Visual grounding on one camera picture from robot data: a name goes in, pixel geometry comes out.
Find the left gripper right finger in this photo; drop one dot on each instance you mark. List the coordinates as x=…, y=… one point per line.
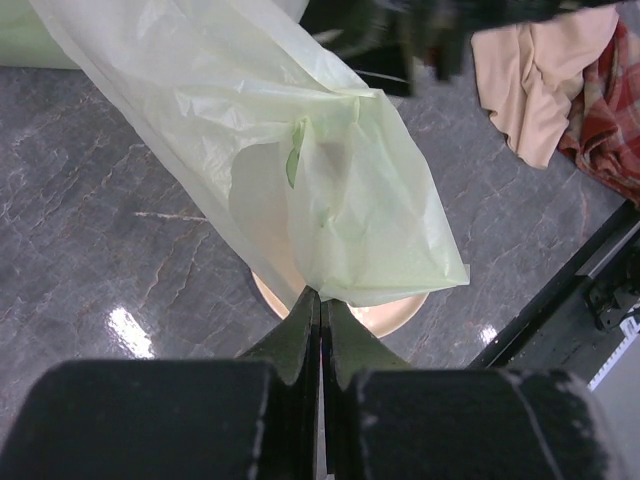
x=363, y=379

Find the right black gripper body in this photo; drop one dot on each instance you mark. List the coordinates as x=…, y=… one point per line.
x=378, y=44

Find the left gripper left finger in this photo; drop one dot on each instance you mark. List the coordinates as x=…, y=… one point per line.
x=286, y=447

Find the light green plastic bag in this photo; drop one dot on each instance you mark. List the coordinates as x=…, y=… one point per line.
x=308, y=174

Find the beige and blue plate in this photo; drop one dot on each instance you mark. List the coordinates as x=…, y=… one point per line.
x=381, y=320

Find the beige crumpled cloth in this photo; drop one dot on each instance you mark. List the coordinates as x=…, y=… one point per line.
x=535, y=85

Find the red plaid cloth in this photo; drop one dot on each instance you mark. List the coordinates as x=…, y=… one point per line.
x=602, y=137

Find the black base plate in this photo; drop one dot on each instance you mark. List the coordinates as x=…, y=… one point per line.
x=580, y=310

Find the light blue cable duct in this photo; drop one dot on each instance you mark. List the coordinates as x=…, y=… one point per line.
x=630, y=329

